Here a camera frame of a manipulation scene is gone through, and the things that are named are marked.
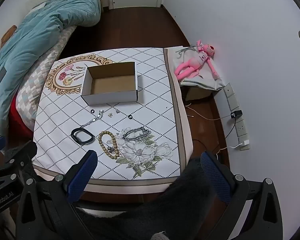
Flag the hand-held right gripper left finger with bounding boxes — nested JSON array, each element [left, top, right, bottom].
[[15, 150, 98, 240]]

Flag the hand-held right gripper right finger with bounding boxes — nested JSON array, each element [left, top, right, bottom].
[[200, 151, 283, 240]]

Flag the wooden bead bracelet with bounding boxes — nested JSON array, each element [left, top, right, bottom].
[[98, 130, 121, 160]]

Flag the black bangle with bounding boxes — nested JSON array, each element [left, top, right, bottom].
[[71, 127, 95, 145]]

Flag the thin silver necklace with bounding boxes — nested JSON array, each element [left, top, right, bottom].
[[80, 110, 105, 129]]

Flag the chunky silver chain bracelet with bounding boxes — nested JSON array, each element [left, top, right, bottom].
[[122, 127, 152, 142]]

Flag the white cardboard box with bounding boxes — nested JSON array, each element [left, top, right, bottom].
[[81, 61, 138, 106]]

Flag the red cloth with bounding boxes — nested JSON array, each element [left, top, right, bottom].
[[9, 97, 36, 133]]

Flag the dark fuzzy garment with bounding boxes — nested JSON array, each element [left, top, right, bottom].
[[72, 156, 231, 240]]

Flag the checkered bed sheet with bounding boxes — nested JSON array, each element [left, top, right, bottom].
[[16, 25, 78, 131]]

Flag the grey fuzzy cloth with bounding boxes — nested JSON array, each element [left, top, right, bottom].
[[150, 231, 171, 240]]

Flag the brown cardboard box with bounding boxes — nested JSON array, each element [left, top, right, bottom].
[[184, 85, 213, 102]]

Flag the grey cloth bag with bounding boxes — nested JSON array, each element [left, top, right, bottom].
[[171, 45, 227, 91]]

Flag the printed floral tablecloth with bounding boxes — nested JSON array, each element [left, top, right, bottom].
[[31, 47, 194, 193]]

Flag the brown cushion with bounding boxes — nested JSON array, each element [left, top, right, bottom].
[[0, 25, 17, 48]]

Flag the pink plush toy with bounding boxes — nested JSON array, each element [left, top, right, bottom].
[[174, 39, 219, 80]]

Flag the teal duvet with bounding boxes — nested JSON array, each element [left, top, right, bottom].
[[0, 0, 106, 140]]

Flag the white cable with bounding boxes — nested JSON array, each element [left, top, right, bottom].
[[216, 143, 243, 157]]

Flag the black cable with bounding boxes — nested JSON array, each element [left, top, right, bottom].
[[192, 116, 240, 156]]

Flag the white wall socket panel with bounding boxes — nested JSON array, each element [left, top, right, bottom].
[[235, 119, 251, 152]]

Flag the thin beige cable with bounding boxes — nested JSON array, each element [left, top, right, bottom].
[[185, 104, 232, 121]]

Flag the grey wall socket panel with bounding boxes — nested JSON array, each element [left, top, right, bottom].
[[223, 82, 241, 112]]

